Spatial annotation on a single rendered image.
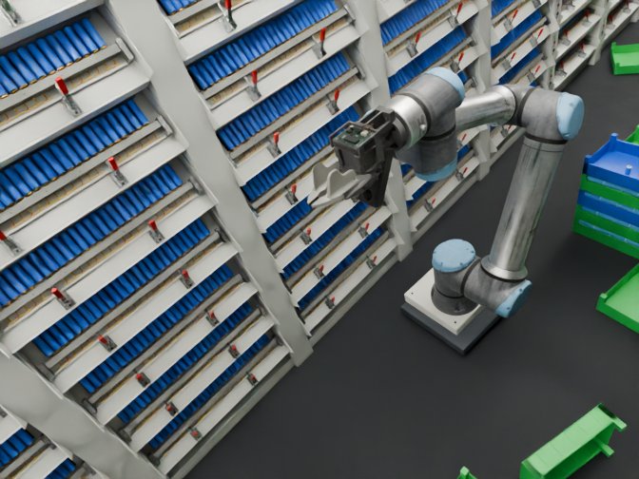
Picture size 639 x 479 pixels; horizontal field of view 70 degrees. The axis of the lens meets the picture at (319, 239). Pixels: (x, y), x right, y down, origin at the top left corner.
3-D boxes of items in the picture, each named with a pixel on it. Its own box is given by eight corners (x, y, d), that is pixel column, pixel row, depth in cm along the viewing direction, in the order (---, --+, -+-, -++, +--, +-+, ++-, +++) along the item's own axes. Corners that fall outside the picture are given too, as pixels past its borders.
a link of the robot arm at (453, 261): (449, 259, 182) (447, 229, 170) (487, 278, 172) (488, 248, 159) (426, 284, 177) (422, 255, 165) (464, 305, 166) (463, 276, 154)
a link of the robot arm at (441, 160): (423, 150, 104) (418, 103, 96) (467, 165, 97) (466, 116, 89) (397, 174, 101) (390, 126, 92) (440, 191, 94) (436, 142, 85)
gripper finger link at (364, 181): (329, 186, 77) (362, 158, 80) (331, 194, 78) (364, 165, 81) (349, 195, 74) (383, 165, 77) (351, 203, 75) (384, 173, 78)
